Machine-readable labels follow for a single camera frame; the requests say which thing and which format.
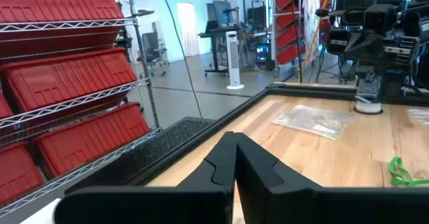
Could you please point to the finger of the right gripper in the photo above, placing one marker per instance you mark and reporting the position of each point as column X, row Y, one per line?
column 374, row 48
column 356, row 48

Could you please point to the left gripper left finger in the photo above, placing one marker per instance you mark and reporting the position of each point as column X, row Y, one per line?
column 201, row 204

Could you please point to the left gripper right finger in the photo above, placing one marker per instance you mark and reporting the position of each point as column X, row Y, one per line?
column 301, row 207

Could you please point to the clear plastic zip bag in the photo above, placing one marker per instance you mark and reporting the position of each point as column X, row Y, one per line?
column 311, row 120

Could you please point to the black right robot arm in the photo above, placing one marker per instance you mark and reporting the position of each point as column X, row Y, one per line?
column 412, row 23

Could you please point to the black perforated metal case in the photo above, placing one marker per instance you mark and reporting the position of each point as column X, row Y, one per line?
column 151, row 150

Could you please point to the black computer tower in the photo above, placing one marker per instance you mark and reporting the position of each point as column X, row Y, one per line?
column 263, row 53

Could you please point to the white tower fan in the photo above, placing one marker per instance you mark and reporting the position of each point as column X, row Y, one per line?
column 233, row 59

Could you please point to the black standing desk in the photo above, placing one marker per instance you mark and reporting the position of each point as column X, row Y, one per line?
column 219, row 30

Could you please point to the black computer monitor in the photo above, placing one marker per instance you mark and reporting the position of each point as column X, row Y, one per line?
column 223, row 12

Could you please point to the black office chair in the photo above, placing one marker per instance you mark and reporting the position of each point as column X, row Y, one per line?
column 151, row 46

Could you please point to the black metal table frame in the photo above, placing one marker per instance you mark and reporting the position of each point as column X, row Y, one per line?
column 311, row 94

